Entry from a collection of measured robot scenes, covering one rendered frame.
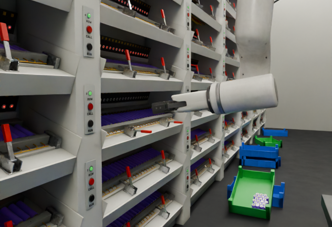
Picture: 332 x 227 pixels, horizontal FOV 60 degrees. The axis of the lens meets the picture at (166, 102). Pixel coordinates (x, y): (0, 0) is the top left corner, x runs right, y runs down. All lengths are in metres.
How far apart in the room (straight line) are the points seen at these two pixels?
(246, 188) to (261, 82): 1.11
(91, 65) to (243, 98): 0.39
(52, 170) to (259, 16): 0.59
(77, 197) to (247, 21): 0.59
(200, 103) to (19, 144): 0.43
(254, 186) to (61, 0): 1.42
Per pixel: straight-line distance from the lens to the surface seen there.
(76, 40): 0.73
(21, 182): 0.65
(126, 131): 0.96
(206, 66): 2.02
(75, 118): 0.72
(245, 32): 0.74
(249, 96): 0.72
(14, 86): 0.62
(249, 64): 0.83
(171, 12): 1.39
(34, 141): 0.73
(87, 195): 0.79
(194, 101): 0.75
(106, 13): 0.85
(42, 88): 0.66
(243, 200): 1.69
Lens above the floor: 0.65
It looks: 3 degrees down
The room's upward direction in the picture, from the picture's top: straight up
